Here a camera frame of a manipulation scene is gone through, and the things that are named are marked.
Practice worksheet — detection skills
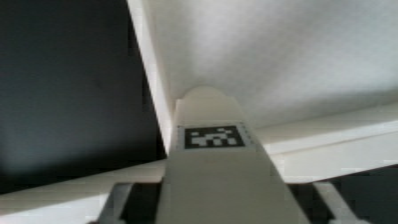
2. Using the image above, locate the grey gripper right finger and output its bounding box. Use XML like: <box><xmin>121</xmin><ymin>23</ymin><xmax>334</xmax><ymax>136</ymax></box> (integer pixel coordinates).
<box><xmin>295</xmin><ymin>182</ymin><xmax>372</xmax><ymax>224</ymax></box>

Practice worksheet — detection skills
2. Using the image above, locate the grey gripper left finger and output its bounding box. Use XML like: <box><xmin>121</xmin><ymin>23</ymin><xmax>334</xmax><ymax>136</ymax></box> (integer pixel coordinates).
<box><xmin>89</xmin><ymin>182</ymin><xmax>162</xmax><ymax>224</ymax></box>

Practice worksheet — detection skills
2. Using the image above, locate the white desk top tray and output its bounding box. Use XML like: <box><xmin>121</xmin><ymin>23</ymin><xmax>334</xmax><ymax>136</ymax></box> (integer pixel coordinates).
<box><xmin>127</xmin><ymin>0</ymin><xmax>398</xmax><ymax>183</ymax></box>

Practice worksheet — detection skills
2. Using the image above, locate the white U-shaped fence frame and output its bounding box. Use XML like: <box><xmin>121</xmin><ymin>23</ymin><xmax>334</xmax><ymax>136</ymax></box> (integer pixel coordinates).
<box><xmin>0</xmin><ymin>160</ymin><xmax>166</xmax><ymax>224</ymax></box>

